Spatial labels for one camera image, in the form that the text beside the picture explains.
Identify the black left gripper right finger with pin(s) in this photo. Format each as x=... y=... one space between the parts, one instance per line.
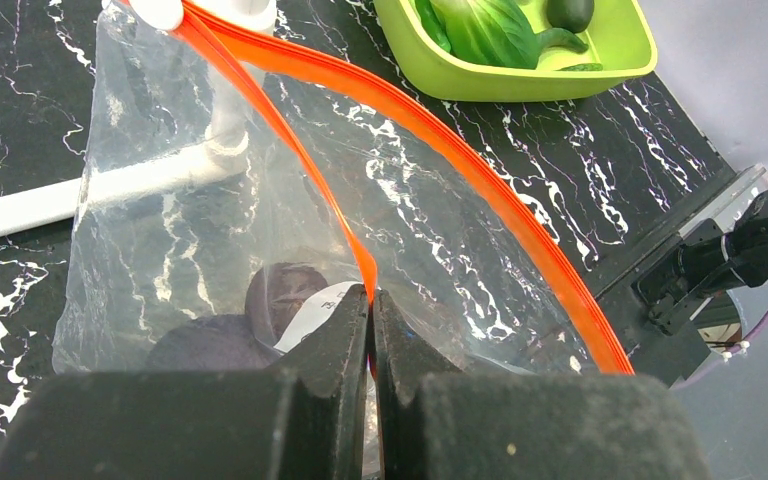
x=440 y=422

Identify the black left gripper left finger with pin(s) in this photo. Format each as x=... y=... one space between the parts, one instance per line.
x=300 y=418

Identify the purple eggplant toy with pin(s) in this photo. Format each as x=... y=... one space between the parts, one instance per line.
x=211 y=343

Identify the clear zip top bag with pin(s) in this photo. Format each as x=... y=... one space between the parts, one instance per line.
x=320 y=162

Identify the dark red plum toy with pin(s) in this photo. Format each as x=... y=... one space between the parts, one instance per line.
x=276 y=293

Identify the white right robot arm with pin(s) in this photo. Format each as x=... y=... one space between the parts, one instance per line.
x=707 y=263

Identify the green cucumber toy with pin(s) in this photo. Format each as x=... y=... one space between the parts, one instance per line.
x=584 y=67

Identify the bok choy toy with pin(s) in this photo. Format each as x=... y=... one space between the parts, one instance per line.
x=490 y=33

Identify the green chili pepper toy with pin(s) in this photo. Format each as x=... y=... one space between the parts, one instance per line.
x=561 y=38

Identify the green bean pod toy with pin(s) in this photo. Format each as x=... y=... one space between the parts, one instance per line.
x=432 y=25

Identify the green plastic basin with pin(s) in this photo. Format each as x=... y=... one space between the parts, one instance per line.
x=618 y=36

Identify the dark green avocado toy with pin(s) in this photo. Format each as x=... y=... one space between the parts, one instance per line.
x=571 y=15

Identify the aluminium rail frame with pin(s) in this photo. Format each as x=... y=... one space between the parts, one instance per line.
x=729 y=203

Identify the white pvc pipe frame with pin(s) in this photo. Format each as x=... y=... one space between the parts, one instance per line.
x=48 y=204

